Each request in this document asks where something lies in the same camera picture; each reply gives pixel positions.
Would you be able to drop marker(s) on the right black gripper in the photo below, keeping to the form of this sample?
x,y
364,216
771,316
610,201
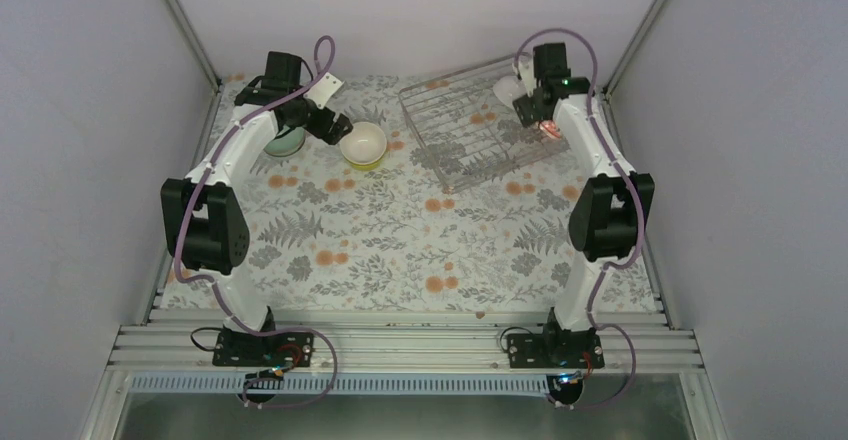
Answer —
x,y
527,115

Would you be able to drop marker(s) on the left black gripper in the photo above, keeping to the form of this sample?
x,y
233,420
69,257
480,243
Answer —
x,y
335,133

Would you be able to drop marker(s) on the white bowl red rim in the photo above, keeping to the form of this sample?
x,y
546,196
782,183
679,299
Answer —
x,y
550,129

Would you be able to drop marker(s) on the beige bowl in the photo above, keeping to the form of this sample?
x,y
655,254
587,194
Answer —
x,y
366,143

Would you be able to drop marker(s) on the plain white bowl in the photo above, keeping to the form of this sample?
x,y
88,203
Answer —
x,y
509,89

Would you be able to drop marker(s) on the yellow bowl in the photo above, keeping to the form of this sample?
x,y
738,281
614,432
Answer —
x,y
365,166

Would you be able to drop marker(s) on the pale green pink-base bowl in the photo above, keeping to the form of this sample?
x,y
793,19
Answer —
x,y
286,143

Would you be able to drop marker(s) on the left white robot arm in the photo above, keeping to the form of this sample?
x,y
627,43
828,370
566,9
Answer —
x,y
206,231

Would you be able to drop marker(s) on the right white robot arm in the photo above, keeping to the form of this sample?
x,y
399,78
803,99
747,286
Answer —
x,y
607,225

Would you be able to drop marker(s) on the floral table mat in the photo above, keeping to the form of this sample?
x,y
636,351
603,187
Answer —
x,y
325,236

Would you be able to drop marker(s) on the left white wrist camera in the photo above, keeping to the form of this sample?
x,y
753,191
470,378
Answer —
x,y
323,90

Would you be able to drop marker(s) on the wire dish rack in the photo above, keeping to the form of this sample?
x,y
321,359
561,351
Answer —
x,y
464,134

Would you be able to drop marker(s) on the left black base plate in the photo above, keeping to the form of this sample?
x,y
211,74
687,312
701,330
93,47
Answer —
x,y
235,349

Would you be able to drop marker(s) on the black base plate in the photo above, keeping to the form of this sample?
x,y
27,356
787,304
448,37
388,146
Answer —
x,y
530,352
235,349

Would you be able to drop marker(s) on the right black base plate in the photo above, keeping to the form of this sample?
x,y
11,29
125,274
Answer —
x,y
530,352

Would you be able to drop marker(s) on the aluminium mounting rail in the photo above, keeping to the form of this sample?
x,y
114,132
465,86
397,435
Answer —
x,y
407,349

